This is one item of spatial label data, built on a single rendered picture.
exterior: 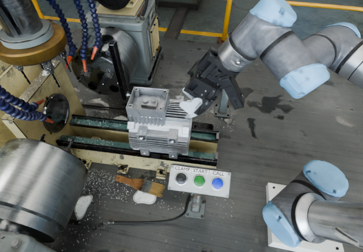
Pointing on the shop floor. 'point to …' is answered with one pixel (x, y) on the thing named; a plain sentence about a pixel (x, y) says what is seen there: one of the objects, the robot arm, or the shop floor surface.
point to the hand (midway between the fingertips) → (191, 111)
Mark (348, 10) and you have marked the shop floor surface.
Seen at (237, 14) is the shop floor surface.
